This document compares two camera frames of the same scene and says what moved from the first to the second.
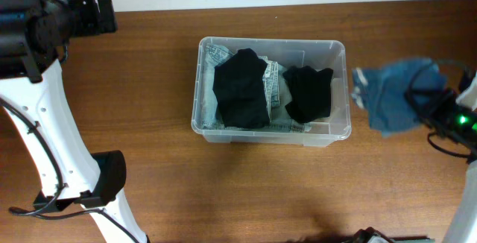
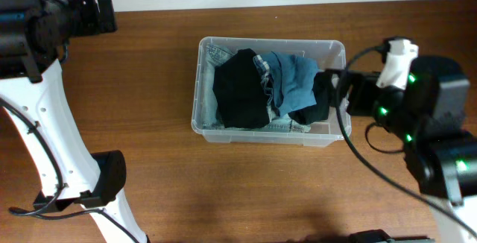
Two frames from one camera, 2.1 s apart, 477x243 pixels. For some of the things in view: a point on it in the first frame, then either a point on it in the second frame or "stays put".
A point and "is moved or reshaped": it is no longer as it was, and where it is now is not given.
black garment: [311, 92] stays put
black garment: [240, 88] stays put
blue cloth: [396, 95] is moved or reshaped
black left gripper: [85, 3] stays put
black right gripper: [445, 96] → [366, 87]
